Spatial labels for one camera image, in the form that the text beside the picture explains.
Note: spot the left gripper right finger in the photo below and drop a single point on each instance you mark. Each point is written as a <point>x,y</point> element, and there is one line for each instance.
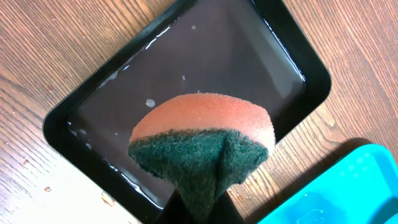
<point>225,212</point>

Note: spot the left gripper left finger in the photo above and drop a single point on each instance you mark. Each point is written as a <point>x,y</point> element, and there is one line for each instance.
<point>174,212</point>

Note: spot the black rectangular tray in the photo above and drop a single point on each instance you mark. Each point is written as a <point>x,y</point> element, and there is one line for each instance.
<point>252,50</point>

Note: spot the teal plastic tray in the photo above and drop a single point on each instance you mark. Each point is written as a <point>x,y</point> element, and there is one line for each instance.
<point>360,188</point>

